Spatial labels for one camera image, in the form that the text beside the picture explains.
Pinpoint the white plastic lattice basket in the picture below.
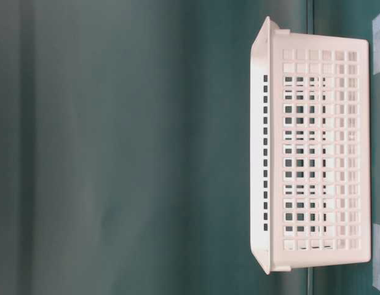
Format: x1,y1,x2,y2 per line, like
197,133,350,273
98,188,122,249
250,18,371,273

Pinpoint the upper clear tape marker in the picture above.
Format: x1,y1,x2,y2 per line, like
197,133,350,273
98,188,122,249
372,13,380,75

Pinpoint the clear tape marker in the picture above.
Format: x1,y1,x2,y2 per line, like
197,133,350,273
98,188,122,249
372,13,380,75
372,223,380,291

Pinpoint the lower clear tape marker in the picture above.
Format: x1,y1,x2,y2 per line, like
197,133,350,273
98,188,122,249
372,223,380,291

